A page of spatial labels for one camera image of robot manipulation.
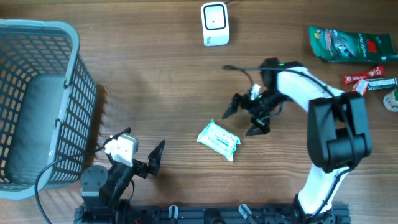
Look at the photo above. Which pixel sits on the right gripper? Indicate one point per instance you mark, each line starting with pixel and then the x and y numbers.
pixel 264 124

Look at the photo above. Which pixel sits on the red coffee stick sachet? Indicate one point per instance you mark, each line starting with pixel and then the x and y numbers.
pixel 374 73

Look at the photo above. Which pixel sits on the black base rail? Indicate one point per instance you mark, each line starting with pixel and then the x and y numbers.
pixel 217 214

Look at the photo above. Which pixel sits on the green 3M gloves bag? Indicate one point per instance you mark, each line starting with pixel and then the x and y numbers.
pixel 349 47

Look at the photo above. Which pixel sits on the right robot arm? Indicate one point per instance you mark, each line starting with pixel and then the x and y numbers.
pixel 338 138

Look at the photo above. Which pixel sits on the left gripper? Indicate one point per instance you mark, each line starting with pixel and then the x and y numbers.
pixel 142 170

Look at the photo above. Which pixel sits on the grey plastic mesh basket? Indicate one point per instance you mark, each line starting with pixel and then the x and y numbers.
pixel 48 98

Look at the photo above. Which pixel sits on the white barcode scanner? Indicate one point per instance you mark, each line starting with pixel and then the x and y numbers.
pixel 215 24

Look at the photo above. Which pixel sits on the green lid jar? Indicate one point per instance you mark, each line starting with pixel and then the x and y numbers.
pixel 390 101

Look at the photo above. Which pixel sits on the green battery pack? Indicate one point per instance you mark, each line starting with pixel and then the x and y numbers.
pixel 381 83

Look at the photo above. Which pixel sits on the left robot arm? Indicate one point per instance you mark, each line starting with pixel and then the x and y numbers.
pixel 102 188

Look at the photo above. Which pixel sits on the teal wet wipes pack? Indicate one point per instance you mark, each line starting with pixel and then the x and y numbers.
pixel 219 140

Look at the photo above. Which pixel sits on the small red snack box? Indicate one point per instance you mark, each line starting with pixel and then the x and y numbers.
pixel 361 87

